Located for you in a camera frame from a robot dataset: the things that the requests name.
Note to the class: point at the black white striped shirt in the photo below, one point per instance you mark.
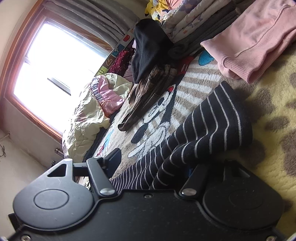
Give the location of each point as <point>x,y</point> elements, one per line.
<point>218,124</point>

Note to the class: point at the yellow pikachu plush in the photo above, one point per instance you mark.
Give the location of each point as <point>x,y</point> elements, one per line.
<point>157,9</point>

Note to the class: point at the mickey mouse brown blanket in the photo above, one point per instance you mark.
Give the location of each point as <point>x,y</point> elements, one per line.
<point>269,103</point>

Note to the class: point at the brown plaid folded garment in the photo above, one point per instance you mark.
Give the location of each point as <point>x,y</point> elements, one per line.
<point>147,92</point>

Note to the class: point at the colourful alphabet foam mat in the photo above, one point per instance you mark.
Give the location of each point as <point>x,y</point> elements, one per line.
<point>124,44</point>

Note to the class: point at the pink sweatshirt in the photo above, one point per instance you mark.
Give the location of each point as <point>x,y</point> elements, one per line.
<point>246,48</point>

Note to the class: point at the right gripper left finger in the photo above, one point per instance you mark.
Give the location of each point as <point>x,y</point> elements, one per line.
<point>100,170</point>

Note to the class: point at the cream pink crumpled duvet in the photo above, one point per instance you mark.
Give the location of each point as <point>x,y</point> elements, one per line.
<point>100,99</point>

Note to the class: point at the black folded garment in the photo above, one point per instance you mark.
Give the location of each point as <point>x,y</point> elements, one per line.
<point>153,48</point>

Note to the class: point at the steel thermos bottle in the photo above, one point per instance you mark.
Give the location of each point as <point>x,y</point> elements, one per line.
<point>59,152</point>

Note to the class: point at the dark red dotted cloth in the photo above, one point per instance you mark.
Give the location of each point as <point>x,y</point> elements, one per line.
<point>121,63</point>

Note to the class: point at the grey curtain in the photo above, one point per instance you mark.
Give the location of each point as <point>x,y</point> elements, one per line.
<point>107,20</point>

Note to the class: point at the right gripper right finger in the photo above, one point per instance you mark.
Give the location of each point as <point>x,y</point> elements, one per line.
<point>194,186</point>

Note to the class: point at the floral folded bedding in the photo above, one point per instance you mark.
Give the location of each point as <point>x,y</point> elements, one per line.
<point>190,15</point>

